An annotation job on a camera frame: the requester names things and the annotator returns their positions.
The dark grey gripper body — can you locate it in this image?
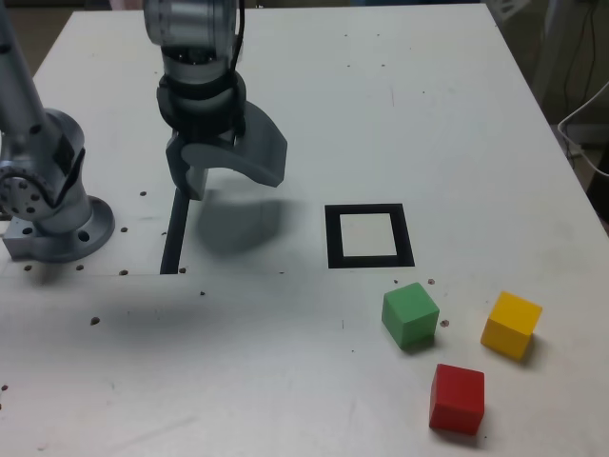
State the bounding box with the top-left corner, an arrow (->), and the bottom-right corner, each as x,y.
170,123 -> 244,146

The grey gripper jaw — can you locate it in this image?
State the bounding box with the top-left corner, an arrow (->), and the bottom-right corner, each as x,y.
165,134 -> 208,202
182,101 -> 290,189

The green cube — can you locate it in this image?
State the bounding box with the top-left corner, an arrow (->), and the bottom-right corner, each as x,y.
381,281 -> 442,353

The yellow cube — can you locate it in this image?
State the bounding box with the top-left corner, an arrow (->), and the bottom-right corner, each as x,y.
480,290 -> 544,361

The red cube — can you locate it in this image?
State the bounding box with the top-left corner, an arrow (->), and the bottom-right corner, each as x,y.
428,363 -> 486,437

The black tape square outline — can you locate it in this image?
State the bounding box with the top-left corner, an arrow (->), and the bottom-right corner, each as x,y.
324,203 -> 417,270

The black tape strip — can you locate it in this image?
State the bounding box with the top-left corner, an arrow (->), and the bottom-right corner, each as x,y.
159,188 -> 192,276

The white cable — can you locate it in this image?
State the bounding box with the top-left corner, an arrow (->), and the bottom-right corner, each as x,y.
557,79 -> 609,181

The thin black hanging cable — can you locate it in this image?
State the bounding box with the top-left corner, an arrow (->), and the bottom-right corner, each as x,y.
562,0 -> 599,120

